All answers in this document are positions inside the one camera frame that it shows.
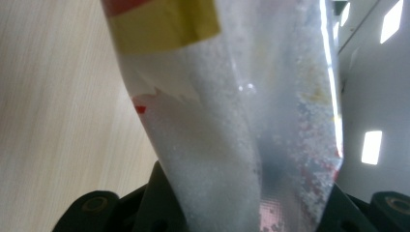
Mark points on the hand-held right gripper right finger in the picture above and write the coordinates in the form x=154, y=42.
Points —
x=345, y=219

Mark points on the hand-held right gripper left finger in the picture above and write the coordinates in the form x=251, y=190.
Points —
x=158, y=209

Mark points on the red and white sugar bag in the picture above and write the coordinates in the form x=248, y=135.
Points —
x=225, y=129

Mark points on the ceiling light panel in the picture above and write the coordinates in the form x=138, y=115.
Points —
x=345, y=14
x=391, y=21
x=371, y=147

